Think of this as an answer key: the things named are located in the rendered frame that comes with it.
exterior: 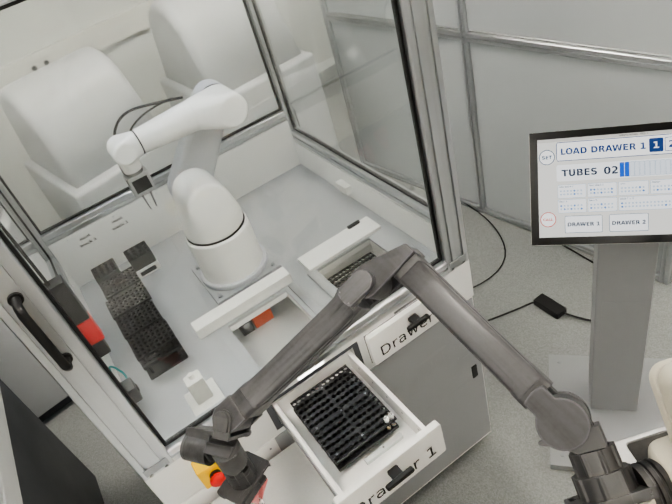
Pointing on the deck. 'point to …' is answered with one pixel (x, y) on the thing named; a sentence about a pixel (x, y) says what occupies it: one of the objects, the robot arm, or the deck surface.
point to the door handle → (39, 332)
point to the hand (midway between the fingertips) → (257, 498)
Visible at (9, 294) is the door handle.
